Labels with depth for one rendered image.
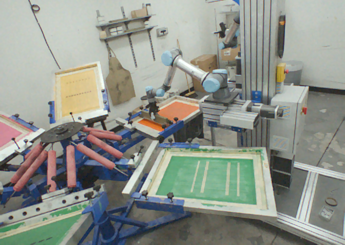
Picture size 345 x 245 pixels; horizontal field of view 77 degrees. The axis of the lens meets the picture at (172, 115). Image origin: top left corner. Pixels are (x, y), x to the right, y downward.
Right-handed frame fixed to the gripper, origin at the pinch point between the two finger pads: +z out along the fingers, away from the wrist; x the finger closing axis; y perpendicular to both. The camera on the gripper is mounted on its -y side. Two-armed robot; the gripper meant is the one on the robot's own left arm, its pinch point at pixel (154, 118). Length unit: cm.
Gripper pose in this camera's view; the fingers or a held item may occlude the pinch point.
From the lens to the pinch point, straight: 225.5
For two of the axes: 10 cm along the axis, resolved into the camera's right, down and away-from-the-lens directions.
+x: 7.0, -4.2, 5.8
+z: 1.6, 8.8, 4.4
